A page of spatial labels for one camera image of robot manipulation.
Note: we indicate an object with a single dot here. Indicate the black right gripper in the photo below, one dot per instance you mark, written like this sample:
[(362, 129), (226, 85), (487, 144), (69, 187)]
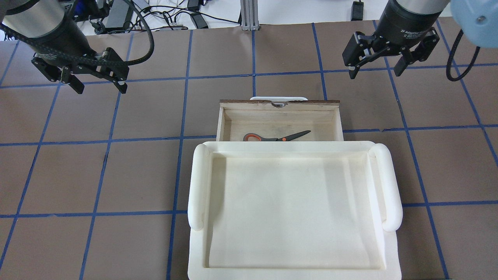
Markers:
[(404, 23)]

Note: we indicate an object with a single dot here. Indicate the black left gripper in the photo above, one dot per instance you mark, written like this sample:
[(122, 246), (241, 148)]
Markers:
[(67, 40)]

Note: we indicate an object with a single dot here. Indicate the light wooden drawer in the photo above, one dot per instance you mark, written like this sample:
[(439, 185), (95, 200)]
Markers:
[(275, 117)]

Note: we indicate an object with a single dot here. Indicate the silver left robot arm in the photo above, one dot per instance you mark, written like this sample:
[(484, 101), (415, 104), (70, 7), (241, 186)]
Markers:
[(61, 49)]

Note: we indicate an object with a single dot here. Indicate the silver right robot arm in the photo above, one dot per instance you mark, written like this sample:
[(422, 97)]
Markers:
[(406, 29)]

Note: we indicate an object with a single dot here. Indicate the black power adapter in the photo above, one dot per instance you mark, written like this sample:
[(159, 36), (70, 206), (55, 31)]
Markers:
[(357, 10)]

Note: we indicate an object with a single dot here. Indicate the large black power brick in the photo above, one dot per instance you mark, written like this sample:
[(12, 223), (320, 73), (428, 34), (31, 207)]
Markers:
[(119, 18)]

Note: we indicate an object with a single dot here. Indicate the white plastic tray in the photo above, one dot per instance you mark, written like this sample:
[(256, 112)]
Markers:
[(293, 211)]

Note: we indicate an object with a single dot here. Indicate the aluminium frame post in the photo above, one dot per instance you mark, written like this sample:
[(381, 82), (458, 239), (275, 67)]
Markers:
[(249, 15)]

